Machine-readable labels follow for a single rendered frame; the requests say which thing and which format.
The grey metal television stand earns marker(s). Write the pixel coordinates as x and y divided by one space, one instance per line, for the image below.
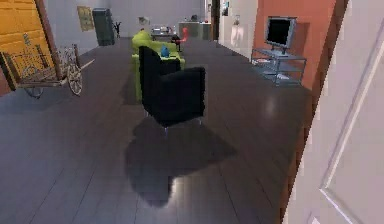
278 65

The silver framed television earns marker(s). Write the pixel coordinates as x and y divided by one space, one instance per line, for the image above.
280 32

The black armchair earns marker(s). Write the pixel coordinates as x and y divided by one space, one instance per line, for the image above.
173 93

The blue round object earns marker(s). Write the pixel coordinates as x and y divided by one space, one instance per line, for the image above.
164 51

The red chair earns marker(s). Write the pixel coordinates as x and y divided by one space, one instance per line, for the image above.
182 36

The grey kitchen counter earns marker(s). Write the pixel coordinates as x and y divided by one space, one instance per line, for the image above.
195 30

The grey dining table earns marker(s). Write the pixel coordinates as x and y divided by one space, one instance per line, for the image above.
162 33

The lime green sofa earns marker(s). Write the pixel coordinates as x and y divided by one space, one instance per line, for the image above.
144 41

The dark green cabinet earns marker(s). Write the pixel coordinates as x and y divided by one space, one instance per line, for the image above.
103 26

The wooden wheeled cart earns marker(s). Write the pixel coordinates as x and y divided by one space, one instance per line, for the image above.
50 71

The white panelled room door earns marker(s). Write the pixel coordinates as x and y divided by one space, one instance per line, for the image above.
346 133

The orange wooden door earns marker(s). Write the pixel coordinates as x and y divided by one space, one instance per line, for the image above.
25 31

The dark framed wall picture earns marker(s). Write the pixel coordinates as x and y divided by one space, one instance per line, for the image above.
225 8

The yellow framed wall picture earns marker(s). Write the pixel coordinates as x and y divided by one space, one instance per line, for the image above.
85 18

